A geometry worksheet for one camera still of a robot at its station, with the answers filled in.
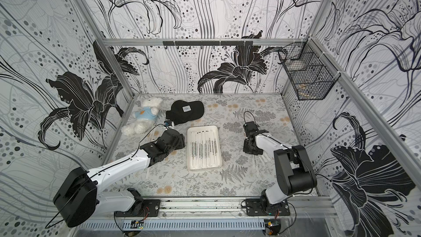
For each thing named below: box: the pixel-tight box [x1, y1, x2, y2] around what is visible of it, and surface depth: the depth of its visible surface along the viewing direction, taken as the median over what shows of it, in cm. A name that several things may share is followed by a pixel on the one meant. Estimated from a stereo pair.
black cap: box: [165, 100, 205, 126], surface depth 109 cm
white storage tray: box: [186, 125, 223, 172], surface depth 92 cm
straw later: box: [212, 131, 220, 167], surface depth 92 cm
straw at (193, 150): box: [190, 132, 196, 169], surface depth 92 cm
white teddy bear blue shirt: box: [121, 97, 163, 136], surface depth 100 cm
